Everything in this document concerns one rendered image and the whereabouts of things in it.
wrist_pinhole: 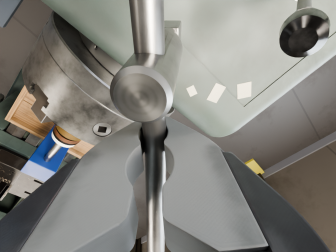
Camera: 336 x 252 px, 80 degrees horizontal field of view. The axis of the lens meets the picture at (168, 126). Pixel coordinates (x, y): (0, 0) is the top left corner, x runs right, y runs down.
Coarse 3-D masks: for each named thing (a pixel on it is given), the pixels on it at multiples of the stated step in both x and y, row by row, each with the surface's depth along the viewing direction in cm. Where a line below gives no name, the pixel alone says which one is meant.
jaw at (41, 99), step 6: (36, 84) 36; (36, 90) 36; (36, 96) 36; (42, 96) 36; (36, 102) 39; (42, 102) 36; (48, 102) 36; (30, 108) 40; (36, 108) 39; (36, 114) 39; (42, 114) 39; (42, 120) 39; (48, 120) 40
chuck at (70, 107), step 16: (32, 48) 38; (32, 64) 36; (48, 64) 33; (32, 80) 35; (48, 80) 34; (64, 80) 33; (48, 96) 34; (64, 96) 34; (80, 96) 33; (48, 112) 35; (64, 112) 35; (80, 112) 35; (96, 112) 35; (112, 112) 35; (64, 128) 36; (80, 128) 36; (112, 128) 37
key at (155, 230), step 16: (144, 0) 6; (160, 0) 7; (144, 16) 7; (160, 16) 7; (144, 32) 7; (160, 32) 7; (144, 48) 7; (160, 48) 8; (144, 128) 10; (160, 128) 10; (144, 144) 10; (160, 144) 10; (160, 160) 11; (160, 176) 11; (160, 192) 12; (160, 208) 12; (160, 224) 12; (160, 240) 13
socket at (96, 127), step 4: (96, 124) 36; (100, 124) 36; (104, 124) 37; (96, 128) 37; (100, 128) 38; (104, 128) 39; (108, 128) 37; (96, 132) 37; (100, 132) 38; (104, 132) 38; (108, 132) 38
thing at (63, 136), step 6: (54, 126) 53; (54, 132) 52; (60, 132) 51; (66, 132) 50; (60, 138) 52; (66, 138) 52; (72, 138) 52; (78, 138) 53; (66, 144) 53; (72, 144) 54
